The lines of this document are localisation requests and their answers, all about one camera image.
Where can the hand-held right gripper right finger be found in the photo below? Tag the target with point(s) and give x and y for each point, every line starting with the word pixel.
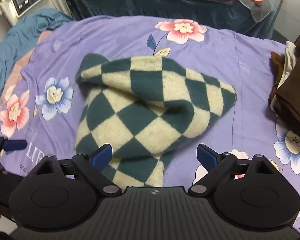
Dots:
pixel 205 156

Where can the green cream checkered sweater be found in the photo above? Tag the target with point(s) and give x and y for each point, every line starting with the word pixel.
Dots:
pixel 145 97

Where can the blue blanket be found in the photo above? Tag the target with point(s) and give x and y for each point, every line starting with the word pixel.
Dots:
pixel 20 30

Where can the purple floral bedsheet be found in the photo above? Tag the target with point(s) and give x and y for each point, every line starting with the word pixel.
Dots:
pixel 115 35

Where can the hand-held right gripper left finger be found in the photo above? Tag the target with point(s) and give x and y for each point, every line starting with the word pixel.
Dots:
pixel 102 156

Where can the brown folded clothes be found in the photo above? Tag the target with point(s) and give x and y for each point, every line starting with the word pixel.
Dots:
pixel 297 92

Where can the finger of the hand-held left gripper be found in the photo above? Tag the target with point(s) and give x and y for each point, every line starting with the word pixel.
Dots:
pixel 15 145

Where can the cream folded garment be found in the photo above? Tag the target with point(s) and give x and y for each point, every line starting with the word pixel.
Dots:
pixel 290 55

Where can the grey towel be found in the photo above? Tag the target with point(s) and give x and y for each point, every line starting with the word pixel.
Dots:
pixel 261 10

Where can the teal covered bed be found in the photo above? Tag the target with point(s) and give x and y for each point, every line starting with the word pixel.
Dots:
pixel 165 10

